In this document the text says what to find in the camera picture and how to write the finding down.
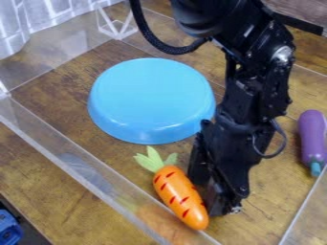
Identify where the blue upside-down bowl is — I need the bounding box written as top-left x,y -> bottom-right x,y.
87,57 -> 217,145

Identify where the clear acrylic enclosure wall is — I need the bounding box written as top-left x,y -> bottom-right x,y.
0,0 -> 327,245

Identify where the white curtain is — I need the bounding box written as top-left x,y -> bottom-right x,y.
0,0 -> 123,59

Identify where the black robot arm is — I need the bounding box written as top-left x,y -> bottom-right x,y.
171,0 -> 295,216

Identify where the blue object at corner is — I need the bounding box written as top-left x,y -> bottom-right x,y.
0,210 -> 23,245

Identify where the orange toy carrot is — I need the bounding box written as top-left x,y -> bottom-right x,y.
134,146 -> 210,230

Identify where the purple toy eggplant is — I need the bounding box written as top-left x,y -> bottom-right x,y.
298,109 -> 327,177

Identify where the black braided cable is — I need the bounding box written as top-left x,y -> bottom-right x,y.
129,0 -> 213,56

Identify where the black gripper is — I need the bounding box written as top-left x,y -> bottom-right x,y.
189,110 -> 277,216

